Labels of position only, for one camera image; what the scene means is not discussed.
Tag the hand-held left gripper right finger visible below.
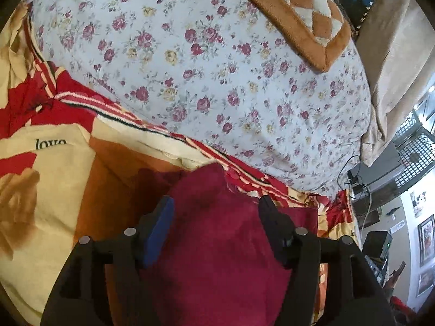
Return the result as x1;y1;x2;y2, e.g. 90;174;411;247
258;195;396;326

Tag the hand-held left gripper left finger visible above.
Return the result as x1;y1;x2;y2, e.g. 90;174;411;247
40;195;175;326

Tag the maroon fleece garment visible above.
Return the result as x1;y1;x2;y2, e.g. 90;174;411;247
136;162;320;326

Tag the black power adapter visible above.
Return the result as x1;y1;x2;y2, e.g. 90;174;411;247
349;177;370;199

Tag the black electronic box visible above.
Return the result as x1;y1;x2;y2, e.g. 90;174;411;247
363;230;393;262

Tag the red yellow orange printed blanket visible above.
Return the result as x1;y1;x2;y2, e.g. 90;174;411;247
0;0;361;326

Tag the black metal grille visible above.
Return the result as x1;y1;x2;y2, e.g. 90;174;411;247
392;114;435;191

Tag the white floral quilt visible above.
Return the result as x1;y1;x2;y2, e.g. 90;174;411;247
25;0;372;201

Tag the orange white checkered blanket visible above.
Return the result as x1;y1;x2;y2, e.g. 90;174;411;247
217;0;352;73

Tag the beige curtain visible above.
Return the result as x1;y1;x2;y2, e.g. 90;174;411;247
353;0;435;168

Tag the white cable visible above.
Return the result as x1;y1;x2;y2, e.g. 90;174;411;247
359;185;374;233

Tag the large framed wall picture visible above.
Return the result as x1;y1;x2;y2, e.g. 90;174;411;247
417;215;435;267

